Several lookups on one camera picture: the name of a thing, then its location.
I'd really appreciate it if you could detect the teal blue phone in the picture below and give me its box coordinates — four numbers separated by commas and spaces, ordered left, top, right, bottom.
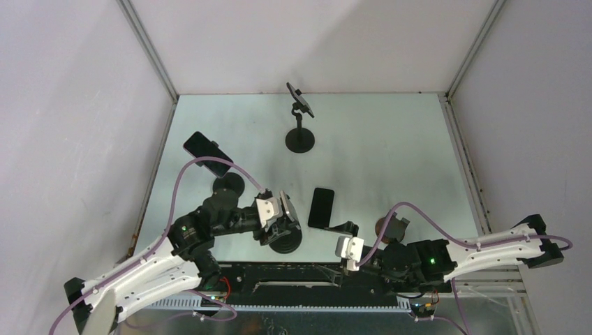
307, 188, 335, 230

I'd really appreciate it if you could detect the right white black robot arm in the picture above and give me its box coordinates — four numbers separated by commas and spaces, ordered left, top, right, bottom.
330, 214, 572, 294

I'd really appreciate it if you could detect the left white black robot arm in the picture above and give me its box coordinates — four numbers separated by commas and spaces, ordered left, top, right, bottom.
64, 188, 302, 334

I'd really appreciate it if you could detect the brown base phone stand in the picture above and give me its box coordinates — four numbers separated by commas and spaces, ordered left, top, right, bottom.
380, 217, 410, 244

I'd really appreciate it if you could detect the right small circuit board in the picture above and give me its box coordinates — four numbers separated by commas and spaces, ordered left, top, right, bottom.
411, 303, 437, 320

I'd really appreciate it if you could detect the small circuit board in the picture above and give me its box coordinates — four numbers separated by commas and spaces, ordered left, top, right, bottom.
411, 303, 437, 320
200, 297, 223, 308

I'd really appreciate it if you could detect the left small circuit board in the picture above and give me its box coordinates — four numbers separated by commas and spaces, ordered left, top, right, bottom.
200, 297, 223, 308

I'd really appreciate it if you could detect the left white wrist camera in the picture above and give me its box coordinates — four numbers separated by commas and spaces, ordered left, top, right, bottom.
255, 197, 283, 230

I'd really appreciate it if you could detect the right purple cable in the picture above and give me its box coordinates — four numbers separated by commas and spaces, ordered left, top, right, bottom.
356, 201, 575, 335

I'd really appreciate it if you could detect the purple cable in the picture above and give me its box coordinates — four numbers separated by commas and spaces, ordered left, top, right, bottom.
48, 156, 269, 335
356, 201, 575, 335

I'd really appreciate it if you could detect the black front mounting rail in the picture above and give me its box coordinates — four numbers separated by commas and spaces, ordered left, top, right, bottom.
175, 261, 454, 310

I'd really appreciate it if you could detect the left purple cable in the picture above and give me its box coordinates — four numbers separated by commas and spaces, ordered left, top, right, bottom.
48, 156, 269, 335

